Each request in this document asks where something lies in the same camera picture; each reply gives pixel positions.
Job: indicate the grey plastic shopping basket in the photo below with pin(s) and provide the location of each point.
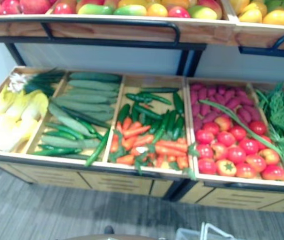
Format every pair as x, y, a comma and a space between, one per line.
206, 235

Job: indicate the long green vegetable stem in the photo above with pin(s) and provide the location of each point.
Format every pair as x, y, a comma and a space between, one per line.
234, 120

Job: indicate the orange carrot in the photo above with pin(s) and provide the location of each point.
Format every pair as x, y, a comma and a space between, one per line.
114, 143
171, 145
143, 140
134, 125
126, 123
136, 131
169, 151
128, 143
125, 159
182, 162

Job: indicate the long dark green cucumber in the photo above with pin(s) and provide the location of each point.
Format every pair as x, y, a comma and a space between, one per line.
86, 117
160, 90

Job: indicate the pale green bitter melon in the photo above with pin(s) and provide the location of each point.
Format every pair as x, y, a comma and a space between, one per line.
94, 77
67, 118
91, 85
82, 107
67, 142
82, 99
94, 93

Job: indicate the purple sweet potato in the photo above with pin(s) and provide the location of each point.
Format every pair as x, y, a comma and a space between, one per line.
252, 113
211, 91
194, 98
247, 101
240, 93
202, 94
244, 115
205, 109
229, 96
210, 117
220, 99
198, 124
222, 89
234, 103
196, 110
197, 87

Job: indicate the grey shelf back panel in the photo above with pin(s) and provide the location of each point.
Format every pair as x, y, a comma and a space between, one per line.
94, 60
244, 67

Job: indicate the wooden upper display tray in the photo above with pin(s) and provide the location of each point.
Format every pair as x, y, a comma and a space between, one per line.
256, 37
106, 31

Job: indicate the yellow red tomato green star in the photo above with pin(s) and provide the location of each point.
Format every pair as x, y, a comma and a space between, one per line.
226, 168

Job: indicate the green scallion bunch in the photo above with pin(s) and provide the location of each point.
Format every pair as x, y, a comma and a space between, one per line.
42, 80

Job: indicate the green yellow mango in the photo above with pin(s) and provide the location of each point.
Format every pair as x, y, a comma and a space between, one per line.
130, 10

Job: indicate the orange fruit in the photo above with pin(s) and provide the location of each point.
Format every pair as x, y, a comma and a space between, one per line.
157, 10
175, 3

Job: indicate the yellow chicory head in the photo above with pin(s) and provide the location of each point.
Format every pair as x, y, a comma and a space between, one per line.
4, 135
29, 105
0, 101

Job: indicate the robot left dark foot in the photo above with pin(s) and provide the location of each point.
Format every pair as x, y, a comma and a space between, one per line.
109, 230

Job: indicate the green red mango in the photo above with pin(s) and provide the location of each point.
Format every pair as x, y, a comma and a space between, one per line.
201, 13
212, 5
94, 10

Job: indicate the green fruit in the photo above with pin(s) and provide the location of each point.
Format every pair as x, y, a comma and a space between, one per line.
281, 4

